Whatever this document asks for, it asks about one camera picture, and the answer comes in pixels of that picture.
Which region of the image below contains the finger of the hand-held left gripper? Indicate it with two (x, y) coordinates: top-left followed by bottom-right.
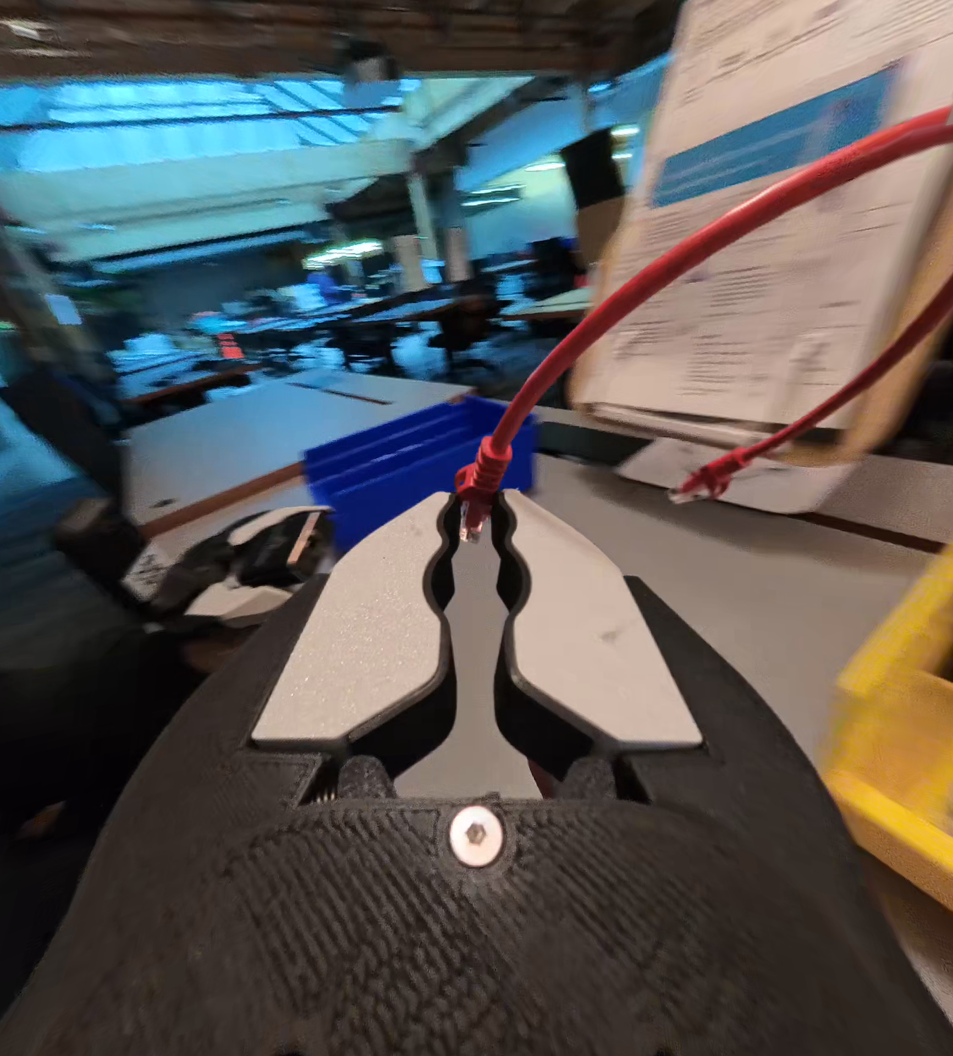
(227, 505), (335, 547)
(186, 579), (306, 626)

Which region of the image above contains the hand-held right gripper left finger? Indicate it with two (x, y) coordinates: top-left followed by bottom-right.
(249, 492), (456, 768)

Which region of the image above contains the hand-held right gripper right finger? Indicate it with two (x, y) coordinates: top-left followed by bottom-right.
(498, 492), (707, 770)

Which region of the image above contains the black network splitter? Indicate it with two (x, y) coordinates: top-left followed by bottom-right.
(233, 513), (327, 589)

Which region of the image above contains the blue plastic bin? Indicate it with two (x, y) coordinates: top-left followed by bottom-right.
(303, 396), (540, 554)

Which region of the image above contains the red network cable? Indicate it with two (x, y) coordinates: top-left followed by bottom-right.
(453, 106), (953, 546)

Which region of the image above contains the yellow plastic bin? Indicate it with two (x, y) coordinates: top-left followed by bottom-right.
(823, 478), (953, 952)

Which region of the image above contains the person's left forearm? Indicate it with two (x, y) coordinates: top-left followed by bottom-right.
(0, 619), (209, 813)

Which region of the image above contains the grey desk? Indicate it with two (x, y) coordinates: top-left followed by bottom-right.
(146, 449), (953, 1056)

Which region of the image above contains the wooden document stand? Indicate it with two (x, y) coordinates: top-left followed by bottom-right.
(567, 0), (953, 513)

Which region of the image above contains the printed instruction sheet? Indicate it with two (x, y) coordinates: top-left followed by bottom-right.
(592, 0), (953, 432)

